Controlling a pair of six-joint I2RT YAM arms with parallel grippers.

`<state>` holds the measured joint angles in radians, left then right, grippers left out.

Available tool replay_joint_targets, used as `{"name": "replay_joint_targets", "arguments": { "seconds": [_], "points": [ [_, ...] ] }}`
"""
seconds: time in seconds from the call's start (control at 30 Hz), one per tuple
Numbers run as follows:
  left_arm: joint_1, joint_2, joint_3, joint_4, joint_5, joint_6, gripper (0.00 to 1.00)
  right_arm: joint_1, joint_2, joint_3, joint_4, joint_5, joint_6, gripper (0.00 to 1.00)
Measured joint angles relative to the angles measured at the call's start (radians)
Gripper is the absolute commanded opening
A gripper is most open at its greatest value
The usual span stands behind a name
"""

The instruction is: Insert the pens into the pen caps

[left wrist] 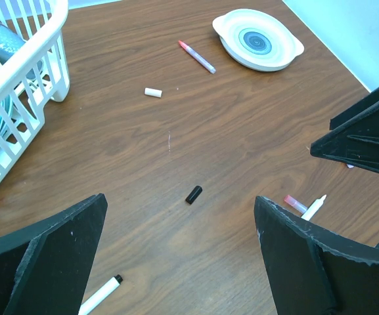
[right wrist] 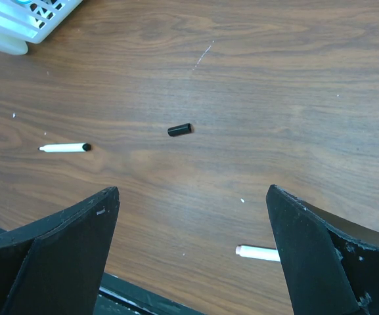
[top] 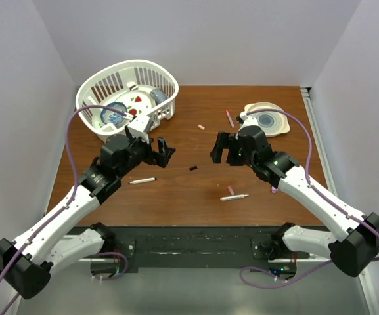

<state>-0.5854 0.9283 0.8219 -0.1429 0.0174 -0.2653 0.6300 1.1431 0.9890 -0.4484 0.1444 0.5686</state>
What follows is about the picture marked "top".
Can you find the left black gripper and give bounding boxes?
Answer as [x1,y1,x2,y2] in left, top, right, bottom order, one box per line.
[117,124,175,178]

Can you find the white black-tip marker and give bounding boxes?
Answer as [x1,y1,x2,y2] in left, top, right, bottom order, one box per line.
[129,177,157,184]

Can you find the pink highlighter pen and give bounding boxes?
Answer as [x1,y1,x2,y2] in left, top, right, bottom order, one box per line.
[225,109,235,129]

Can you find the pink highlighter cap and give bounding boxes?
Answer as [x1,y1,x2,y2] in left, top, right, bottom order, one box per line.
[227,186,235,195]

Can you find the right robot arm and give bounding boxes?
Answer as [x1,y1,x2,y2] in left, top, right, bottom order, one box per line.
[210,125,379,277]

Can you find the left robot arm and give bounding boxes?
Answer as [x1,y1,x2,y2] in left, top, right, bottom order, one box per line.
[0,127,176,299]

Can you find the white pink-end marker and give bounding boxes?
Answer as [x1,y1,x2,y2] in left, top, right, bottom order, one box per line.
[219,194,249,201]

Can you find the beige plate blue rings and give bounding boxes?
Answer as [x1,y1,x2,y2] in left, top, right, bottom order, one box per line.
[243,102,291,138]

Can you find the white strawberry plate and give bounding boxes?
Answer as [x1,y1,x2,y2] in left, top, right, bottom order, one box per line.
[115,90,156,116]

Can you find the grey blue cup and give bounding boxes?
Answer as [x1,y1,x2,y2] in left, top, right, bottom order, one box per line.
[149,88,168,105]

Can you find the blue patterned bowl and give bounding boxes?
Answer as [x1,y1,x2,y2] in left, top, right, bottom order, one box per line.
[100,102,127,127]

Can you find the white plastic dish basket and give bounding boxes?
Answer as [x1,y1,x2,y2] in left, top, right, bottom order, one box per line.
[75,60,179,141]

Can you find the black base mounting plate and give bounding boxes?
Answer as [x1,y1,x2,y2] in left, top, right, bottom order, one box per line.
[67,225,311,274]

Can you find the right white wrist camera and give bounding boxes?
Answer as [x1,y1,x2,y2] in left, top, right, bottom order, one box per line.
[235,112,259,139]

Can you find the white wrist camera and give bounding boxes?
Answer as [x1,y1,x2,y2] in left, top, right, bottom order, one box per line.
[127,115,153,135]
[235,112,259,139]

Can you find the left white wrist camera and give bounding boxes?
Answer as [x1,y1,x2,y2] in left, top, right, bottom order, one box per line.
[127,115,153,135]

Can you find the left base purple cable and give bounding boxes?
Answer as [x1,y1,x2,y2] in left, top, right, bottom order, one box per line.
[90,251,130,282]

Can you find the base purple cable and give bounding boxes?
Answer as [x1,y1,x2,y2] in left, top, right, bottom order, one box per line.
[90,251,130,282]
[239,259,334,289]

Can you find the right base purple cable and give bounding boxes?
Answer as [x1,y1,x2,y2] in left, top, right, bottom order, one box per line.
[239,259,334,289]

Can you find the aluminium frame rail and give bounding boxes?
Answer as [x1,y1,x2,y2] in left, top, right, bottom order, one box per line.
[300,87,379,314]

